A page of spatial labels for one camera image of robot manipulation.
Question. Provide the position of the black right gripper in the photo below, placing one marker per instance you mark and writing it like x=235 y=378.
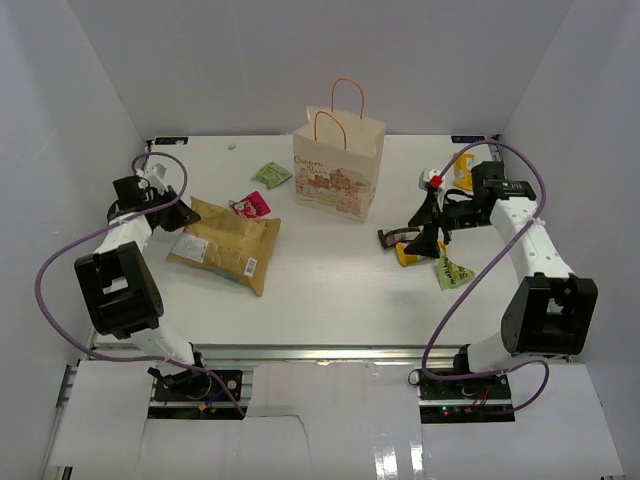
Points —
x=426 y=244

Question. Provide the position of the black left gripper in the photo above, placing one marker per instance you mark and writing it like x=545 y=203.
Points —
x=183 y=215

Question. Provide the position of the large brown paper snack bag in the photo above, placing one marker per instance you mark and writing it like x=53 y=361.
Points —
x=225 y=244

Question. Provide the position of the red foil snack packet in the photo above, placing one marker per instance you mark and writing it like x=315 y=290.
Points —
x=252 y=206

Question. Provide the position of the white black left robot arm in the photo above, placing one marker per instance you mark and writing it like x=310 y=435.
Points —
x=121 y=295

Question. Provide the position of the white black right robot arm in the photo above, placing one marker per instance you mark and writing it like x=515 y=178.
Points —
x=552 y=308

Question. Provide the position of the green snack packet near bag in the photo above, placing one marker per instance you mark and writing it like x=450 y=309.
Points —
x=272 y=175

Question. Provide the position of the cream bear paper bag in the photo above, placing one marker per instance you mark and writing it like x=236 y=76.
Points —
x=337 y=158

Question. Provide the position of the brown chocolate bar wrapper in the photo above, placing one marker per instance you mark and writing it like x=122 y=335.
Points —
x=389 y=238

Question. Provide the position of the yellow snack bar wrapper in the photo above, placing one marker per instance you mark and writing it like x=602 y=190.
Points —
x=405 y=259

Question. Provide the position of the green triangular snack packet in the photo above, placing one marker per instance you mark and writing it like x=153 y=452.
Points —
x=451 y=275

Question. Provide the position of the yellow snack packet far right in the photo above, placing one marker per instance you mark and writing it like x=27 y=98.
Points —
x=462 y=172

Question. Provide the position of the blue logo sticker left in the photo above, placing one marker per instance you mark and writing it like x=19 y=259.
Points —
x=171 y=141

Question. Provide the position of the blue logo sticker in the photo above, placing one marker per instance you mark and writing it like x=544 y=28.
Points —
x=171 y=141
x=466 y=139

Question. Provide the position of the blue logo sticker right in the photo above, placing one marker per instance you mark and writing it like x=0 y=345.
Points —
x=466 y=139

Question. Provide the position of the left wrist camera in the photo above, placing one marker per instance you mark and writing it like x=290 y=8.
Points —
x=156 y=172

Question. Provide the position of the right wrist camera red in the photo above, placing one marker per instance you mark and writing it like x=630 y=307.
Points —
x=431 y=179

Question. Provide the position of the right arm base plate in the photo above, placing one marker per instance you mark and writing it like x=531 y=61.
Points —
x=486 y=388

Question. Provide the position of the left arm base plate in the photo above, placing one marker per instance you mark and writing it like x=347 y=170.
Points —
x=193 y=386

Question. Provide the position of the aluminium frame rail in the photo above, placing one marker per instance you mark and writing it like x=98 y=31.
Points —
x=440 y=356

